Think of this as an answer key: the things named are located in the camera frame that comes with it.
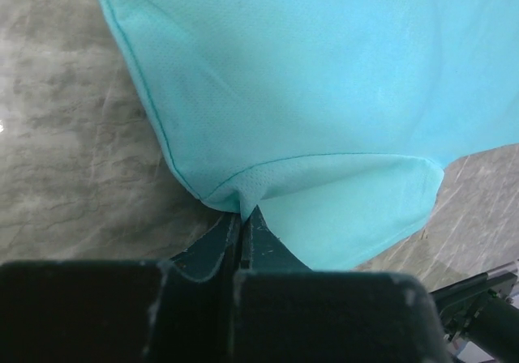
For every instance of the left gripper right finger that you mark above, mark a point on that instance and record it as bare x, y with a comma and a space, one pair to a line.
262, 251

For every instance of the teal t shirt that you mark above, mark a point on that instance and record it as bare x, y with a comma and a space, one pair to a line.
335, 118

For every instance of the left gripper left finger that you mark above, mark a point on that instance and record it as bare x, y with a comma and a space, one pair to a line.
202, 260

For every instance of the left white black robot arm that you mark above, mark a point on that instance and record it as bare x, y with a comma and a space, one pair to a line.
275, 309

